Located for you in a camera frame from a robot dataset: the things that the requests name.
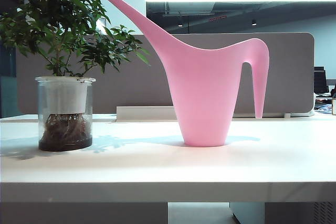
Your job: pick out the grey cabinet with vent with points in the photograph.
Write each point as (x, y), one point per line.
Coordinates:
(288, 213)

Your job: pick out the black pendant ceiling lamp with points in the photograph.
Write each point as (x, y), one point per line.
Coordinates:
(180, 23)
(253, 22)

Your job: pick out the grey fabric desk divider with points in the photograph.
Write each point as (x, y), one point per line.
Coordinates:
(131, 82)

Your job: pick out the green leafy plant with roots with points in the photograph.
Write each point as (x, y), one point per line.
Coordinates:
(52, 6)

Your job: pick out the black computer monitor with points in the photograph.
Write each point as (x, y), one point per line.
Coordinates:
(320, 82)

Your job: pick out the white divider foot bracket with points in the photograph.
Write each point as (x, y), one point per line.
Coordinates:
(287, 115)

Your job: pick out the white inner plant pot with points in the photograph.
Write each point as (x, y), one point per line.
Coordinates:
(65, 98)

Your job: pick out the small beige box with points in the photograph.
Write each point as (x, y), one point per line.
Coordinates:
(334, 106)

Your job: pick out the clear glass plant jar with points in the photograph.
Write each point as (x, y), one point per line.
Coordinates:
(89, 108)

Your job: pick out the pink plastic watering can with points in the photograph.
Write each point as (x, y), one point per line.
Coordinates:
(207, 90)

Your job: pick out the grey table support panel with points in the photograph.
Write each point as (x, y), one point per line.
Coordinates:
(78, 213)

